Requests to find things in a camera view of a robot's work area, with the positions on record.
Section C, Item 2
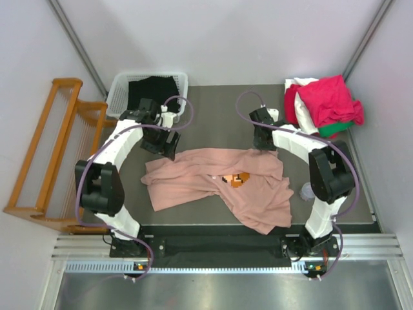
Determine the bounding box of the pink printed t-shirt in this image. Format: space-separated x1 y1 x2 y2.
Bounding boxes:
141 148 294 235

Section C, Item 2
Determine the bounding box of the magenta t-shirt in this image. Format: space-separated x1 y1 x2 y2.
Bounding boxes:
297 75 365 128

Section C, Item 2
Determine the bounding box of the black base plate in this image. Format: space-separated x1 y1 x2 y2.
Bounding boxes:
108 225 340 267

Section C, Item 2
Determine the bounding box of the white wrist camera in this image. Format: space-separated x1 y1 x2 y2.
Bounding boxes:
159 106 180 129
261 105 279 122

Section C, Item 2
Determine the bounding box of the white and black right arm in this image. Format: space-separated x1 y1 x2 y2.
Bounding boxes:
249 107 356 256

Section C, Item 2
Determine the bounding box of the white plastic basket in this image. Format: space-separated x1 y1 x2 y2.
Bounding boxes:
106 72 188 118

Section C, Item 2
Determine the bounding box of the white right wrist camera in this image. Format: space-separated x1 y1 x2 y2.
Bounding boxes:
261 105 279 122

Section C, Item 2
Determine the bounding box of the wooden rack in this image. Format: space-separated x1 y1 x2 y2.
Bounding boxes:
3 77 117 234

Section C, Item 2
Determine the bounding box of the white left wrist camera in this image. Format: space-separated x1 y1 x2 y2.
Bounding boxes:
159 106 180 129

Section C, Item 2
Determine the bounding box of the purple cable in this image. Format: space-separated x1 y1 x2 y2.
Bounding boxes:
74 95 195 280
235 90 361 280

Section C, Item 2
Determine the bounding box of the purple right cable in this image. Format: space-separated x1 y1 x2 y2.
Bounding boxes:
235 90 361 280

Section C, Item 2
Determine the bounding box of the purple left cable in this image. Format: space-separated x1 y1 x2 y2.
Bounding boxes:
74 95 195 280

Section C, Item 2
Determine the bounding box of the green t-shirt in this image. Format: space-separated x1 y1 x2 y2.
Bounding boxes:
317 121 354 138

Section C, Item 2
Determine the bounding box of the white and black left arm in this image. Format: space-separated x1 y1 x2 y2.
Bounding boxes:
75 98 180 256

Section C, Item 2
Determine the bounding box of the black folded t-shirt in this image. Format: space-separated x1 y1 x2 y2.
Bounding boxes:
127 76 179 110

